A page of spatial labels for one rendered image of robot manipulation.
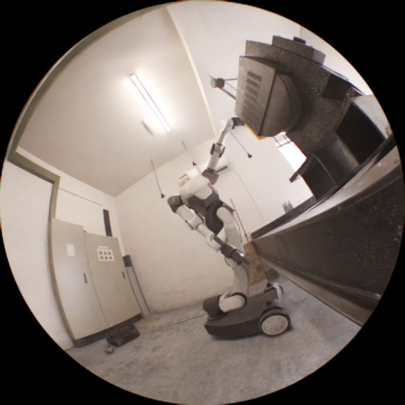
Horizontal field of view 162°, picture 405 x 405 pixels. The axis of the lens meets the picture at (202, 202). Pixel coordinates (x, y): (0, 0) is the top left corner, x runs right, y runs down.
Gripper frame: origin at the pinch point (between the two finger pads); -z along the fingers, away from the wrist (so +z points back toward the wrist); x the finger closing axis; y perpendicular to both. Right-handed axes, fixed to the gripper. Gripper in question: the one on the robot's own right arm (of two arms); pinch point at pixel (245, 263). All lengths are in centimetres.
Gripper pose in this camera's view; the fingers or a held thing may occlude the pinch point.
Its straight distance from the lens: 94.5
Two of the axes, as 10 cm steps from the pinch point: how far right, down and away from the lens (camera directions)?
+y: 7.1, -6.3, 3.2
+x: -2.4, -6.4, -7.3
